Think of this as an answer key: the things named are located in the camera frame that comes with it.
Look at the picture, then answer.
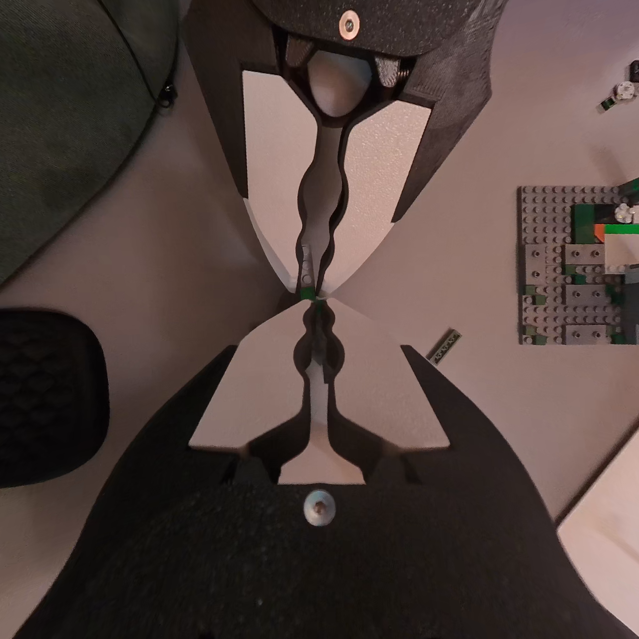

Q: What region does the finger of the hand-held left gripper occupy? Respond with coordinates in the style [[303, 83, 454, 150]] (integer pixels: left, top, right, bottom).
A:
[[241, 69, 322, 294], [319, 99, 433, 296]]

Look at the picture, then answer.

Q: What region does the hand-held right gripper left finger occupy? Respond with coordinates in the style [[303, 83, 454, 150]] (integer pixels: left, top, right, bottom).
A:
[[188, 300, 316, 484]]

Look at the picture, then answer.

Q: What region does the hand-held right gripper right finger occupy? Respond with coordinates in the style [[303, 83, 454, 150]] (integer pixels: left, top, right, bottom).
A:
[[319, 299, 453, 484]]

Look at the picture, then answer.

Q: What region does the dark green plate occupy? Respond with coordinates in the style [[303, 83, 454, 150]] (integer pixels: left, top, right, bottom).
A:
[[426, 327, 462, 367]]

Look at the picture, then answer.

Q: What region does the short light grey plate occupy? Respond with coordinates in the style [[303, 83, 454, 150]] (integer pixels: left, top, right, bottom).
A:
[[299, 245, 318, 291]]

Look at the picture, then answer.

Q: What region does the small black brick piece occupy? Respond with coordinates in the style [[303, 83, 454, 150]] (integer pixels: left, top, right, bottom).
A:
[[598, 60, 639, 114]]

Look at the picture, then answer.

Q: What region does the grey brick build on baseplate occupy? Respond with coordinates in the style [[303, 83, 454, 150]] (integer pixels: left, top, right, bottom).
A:
[[517, 175, 639, 346]]

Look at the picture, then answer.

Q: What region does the black mesh cushion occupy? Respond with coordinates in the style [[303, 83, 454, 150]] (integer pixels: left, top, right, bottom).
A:
[[0, 309, 110, 489]]

